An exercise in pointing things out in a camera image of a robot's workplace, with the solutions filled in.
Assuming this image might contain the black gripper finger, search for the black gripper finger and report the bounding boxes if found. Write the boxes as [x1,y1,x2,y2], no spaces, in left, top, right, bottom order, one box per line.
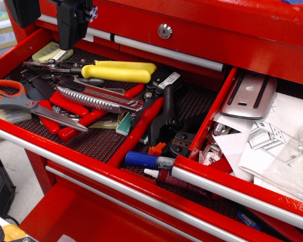
[57,0,97,50]
[5,0,41,29]

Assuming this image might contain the silver black box cutter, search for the silver black box cutter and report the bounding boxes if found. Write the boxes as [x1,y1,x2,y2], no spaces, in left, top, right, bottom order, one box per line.
[56,74,144,114]

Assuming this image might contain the silver drawer lock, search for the silver drawer lock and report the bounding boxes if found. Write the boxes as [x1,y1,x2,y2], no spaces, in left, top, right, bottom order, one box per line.
[158,24,173,39]

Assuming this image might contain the clear plastic box left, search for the clear plastic box left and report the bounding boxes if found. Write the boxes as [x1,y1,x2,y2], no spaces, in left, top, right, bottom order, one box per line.
[0,109,32,124]

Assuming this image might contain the open left red drawer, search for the open left red drawer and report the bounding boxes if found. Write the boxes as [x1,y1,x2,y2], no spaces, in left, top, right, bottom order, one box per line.
[0,29,242,241]

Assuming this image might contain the open red drawer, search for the open red drawer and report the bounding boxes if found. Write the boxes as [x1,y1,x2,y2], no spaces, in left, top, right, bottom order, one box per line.
[0,29,242,241]
[172,67,303,229]

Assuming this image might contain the open right red drawer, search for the open right red drawer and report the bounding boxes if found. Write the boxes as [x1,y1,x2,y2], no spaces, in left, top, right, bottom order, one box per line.
[172,67,303,229]

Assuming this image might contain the black perforated metal plate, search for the black perforated metal plate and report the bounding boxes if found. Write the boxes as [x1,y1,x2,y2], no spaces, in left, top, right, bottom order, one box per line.
[10,68,55,101]

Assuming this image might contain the orange grey scissors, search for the orange grey scissors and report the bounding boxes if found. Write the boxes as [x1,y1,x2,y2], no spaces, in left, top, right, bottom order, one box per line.
[0,80,88,132]

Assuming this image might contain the teal blade dispenser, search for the teal blade dispenser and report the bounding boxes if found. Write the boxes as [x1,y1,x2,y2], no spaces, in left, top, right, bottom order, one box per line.
[116,114,148,145]

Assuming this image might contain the red tool chest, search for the red tool chest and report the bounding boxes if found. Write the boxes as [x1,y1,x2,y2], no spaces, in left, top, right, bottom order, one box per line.
[0,0,303,242]

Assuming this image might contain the black crimping tool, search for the black crimping tool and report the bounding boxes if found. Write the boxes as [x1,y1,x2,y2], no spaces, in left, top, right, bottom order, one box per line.
[148,68,204,157]

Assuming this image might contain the orange plastic clip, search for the orange plastic clip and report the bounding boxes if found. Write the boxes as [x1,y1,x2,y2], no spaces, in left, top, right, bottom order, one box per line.
[148,142,166,156]

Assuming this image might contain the blue marker pen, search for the blue marker pen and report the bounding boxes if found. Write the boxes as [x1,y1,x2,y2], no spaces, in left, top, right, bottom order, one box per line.
[125,151,175,169]

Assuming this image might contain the red threadlocker bottle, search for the red threadlocker bottle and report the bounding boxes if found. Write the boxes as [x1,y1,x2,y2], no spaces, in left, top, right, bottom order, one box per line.
[143,168,212,198]

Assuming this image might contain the silver apple mouse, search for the silver apple mouse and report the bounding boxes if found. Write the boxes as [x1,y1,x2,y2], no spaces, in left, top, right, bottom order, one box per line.
[220,71,277,120]

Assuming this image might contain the white instruction paper sheet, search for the white instruction paper sheet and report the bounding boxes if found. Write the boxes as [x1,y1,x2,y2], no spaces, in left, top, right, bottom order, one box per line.
[214,93,303,182]

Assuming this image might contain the clear plastic bag with hardware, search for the clear plastic bag with hardware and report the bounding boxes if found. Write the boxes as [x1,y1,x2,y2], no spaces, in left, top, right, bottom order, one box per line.
[262,125,303,201]

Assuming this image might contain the yellow handled wire stripper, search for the yellow handled wire stripper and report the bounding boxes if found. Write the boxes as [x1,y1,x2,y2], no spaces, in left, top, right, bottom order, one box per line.
[23,59,157,84]

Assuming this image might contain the red handled pliers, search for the red handled pliers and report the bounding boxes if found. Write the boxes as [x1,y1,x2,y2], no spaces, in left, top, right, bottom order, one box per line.
[36,83,145,143]

